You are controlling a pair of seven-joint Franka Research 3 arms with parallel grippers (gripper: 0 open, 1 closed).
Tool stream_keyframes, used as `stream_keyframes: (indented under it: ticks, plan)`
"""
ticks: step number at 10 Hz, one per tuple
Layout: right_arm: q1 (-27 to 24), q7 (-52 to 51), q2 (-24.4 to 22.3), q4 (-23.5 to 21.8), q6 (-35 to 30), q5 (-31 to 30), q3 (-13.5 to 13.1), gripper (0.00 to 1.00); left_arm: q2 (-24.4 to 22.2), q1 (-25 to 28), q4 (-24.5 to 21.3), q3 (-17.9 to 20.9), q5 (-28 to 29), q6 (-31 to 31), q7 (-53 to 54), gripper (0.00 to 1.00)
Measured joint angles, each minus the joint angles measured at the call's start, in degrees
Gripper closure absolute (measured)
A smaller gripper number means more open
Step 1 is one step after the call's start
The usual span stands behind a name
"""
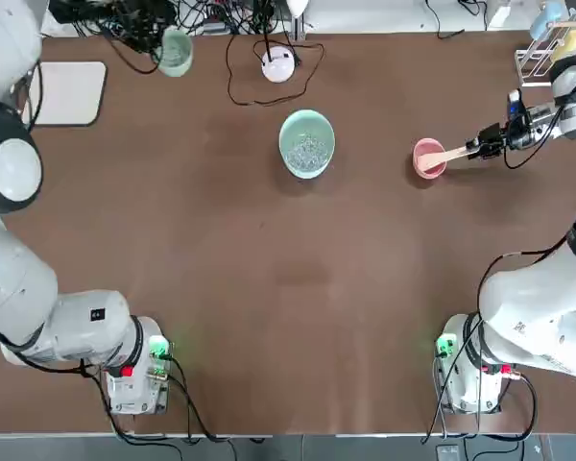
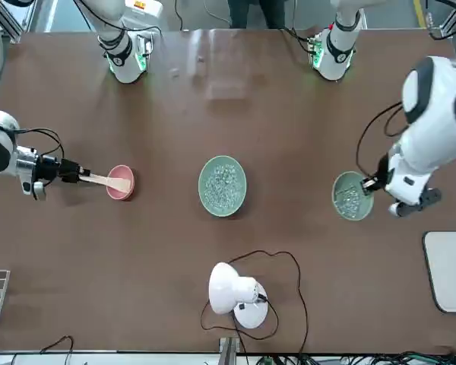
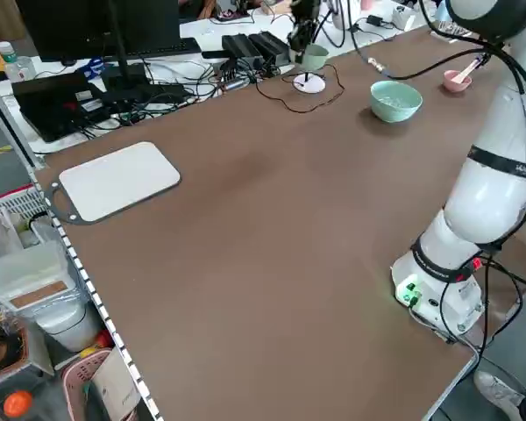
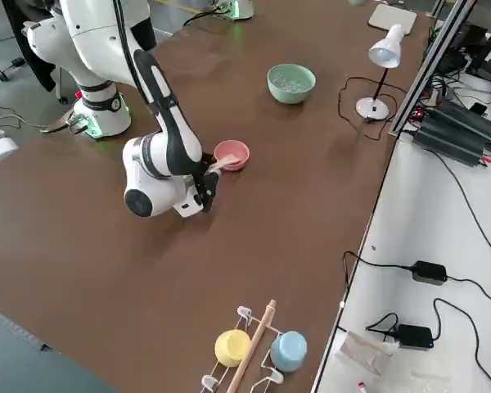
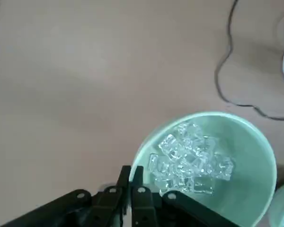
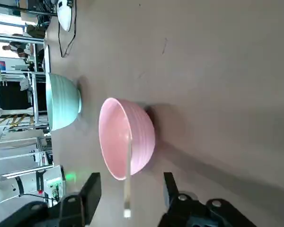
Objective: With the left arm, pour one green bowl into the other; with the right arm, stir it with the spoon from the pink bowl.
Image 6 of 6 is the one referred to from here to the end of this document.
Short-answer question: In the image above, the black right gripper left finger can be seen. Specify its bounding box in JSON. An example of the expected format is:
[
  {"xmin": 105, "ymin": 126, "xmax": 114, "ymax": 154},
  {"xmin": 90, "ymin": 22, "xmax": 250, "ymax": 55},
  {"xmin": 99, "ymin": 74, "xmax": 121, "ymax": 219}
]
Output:
[{"xmin": 0, "ymin": 172, "xmax": 102, "ymax": 227}]

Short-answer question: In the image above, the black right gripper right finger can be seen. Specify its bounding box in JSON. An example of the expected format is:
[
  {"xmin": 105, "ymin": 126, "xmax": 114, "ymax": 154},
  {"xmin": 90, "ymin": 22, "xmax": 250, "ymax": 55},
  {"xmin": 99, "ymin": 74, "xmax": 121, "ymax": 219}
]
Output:
[{"xmin": 156, "ymin": 172, "xmax": 258, "ymax": 227}]

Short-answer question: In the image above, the pink bowl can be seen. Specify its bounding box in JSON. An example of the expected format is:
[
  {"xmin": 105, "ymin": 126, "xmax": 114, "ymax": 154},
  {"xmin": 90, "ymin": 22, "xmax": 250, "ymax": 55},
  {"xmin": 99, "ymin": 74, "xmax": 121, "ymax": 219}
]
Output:
[{"xmin": 98, "ymin": 97, "xmax": 156, "ymax": 181}]

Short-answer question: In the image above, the large green bowl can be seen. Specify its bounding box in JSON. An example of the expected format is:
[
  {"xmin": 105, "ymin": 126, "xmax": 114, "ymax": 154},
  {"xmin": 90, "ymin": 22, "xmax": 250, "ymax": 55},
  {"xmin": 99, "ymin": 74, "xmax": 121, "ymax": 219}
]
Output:
[{"xmin": 45, "ymin": 72, "xmax": 82, "ymax": 131}]

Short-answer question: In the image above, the white rectangular tray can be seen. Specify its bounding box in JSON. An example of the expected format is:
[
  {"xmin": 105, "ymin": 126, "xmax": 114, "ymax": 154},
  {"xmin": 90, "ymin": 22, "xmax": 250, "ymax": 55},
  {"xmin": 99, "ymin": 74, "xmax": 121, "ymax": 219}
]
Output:
[{"xmin": 44, "ymin": 44, "xmax": 52, "ymax": 74}]

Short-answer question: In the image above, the person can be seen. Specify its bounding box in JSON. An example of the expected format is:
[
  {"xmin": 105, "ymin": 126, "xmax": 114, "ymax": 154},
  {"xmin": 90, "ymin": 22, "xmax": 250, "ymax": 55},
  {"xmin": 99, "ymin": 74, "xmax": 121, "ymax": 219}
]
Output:
[{"xmin": 2, "ymin": 41, "xmax": 32, "ymax": 59}]

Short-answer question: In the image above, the white desk lamp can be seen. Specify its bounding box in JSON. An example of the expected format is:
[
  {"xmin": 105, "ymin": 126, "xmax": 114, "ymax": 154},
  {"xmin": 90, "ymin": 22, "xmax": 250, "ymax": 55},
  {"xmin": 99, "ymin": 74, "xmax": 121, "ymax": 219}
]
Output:
[{"xmin": 57, "ymin": 0, "xmax": 74, "ymax": 32}]

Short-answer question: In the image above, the black lamp cable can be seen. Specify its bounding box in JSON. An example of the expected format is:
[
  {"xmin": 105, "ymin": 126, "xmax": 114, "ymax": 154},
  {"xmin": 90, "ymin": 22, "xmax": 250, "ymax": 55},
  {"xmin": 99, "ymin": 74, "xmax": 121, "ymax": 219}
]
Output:
[{"xmin": 58, "ymin": 13, "xmax": 77, "ymax": 58}]

